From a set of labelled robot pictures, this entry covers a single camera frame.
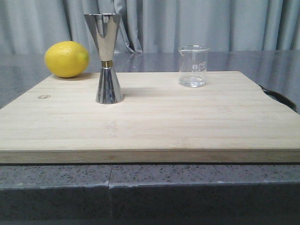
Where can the clear glass measuring beaker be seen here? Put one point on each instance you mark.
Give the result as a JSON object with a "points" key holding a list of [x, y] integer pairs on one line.
{"points": [[193, 65]]}

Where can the silver double-cone steel jigger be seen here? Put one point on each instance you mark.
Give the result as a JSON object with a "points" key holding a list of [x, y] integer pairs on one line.
{"points": [[104, 30]]}

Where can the light wooden cutting board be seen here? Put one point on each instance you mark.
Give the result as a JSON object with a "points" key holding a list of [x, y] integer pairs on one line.
{"points": [[228, 120]]}

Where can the yellow lemon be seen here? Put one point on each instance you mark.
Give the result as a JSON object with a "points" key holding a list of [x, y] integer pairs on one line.
{"points": [[67, 59]]}

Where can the grey curtain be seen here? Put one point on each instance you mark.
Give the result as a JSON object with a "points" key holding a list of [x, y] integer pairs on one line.
{"points": [[153, 26]]}

